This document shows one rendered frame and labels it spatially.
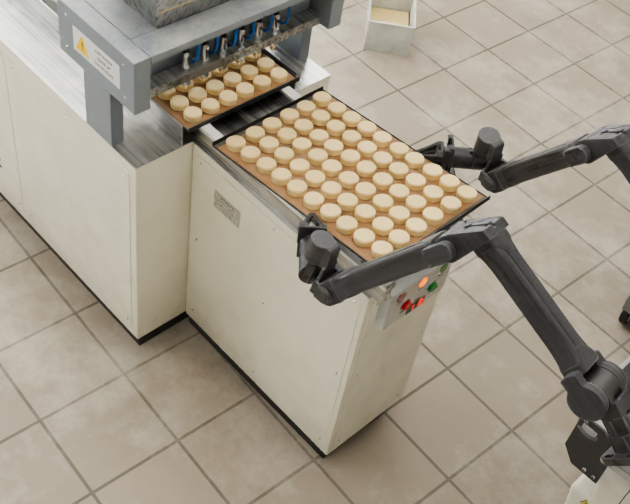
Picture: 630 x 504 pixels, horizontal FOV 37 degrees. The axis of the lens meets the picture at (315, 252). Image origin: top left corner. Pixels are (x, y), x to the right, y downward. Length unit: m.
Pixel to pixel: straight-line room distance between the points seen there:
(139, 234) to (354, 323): 0.71
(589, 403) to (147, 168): 1.33
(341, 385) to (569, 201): 1.72
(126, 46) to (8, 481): 1.33
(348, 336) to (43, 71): 1.16
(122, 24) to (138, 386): 1.21
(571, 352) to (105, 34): 1.33
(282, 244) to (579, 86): 2.47
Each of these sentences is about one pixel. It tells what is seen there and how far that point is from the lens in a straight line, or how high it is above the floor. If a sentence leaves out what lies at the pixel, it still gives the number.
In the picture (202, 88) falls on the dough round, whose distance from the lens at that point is 2.69.
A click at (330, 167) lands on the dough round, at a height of 0.98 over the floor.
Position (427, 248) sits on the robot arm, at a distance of 1.86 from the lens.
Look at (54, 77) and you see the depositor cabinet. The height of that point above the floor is 0.84.
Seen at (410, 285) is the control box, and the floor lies 0.84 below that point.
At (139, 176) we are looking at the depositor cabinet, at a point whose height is 0.80.
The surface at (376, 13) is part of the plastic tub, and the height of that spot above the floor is 0.06.
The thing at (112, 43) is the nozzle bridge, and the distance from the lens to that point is 2.40.
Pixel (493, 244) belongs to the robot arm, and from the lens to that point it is 1.81.
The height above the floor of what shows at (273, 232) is 0.78.
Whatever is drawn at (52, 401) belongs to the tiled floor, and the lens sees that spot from 3.11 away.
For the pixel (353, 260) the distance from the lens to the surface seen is 2.31.
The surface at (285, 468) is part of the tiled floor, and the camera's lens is 2.99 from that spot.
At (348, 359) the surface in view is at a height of 0.57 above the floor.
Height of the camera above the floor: 2.60
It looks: 47 degrees down
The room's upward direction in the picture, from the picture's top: 11 degrees clockwise
